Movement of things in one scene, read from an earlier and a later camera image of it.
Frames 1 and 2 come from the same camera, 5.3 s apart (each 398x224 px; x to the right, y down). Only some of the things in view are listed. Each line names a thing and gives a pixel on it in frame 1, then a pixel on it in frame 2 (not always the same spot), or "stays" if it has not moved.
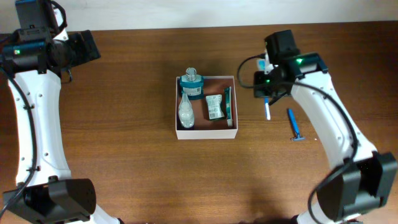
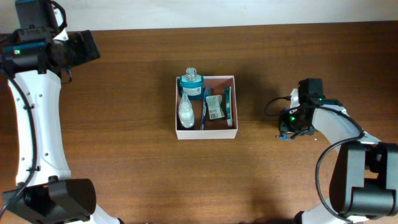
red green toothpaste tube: [228, 105] stays
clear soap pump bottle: [186, 111] stays
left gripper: [83, 55] stays
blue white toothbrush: [262, 66] to [207, 91]
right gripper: [265, 91] to [284, 127]
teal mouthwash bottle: [192, 84] stays
